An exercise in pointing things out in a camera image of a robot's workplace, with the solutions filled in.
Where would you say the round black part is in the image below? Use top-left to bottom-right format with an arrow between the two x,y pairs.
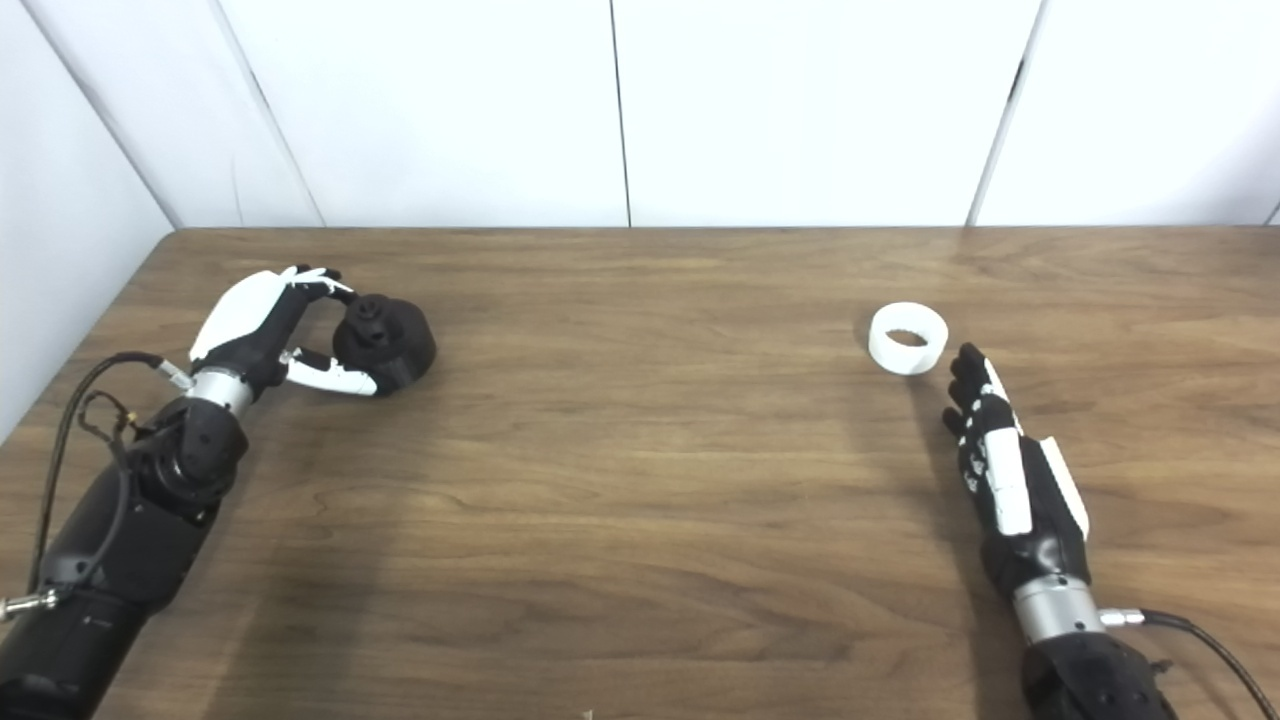
332,296 -> 438,397

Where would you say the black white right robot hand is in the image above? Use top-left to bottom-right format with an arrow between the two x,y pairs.
942,343 -> 1091,601

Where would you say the white plastic ring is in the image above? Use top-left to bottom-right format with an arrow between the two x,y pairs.
868,302 -> 950,377

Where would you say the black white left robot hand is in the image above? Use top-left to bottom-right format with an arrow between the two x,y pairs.
188,265 -> 379,399

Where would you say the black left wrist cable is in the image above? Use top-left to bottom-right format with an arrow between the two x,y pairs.
0,352 -> 196,621

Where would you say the thin left arm wire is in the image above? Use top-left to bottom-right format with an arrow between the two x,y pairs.
78,392 -> 141,451

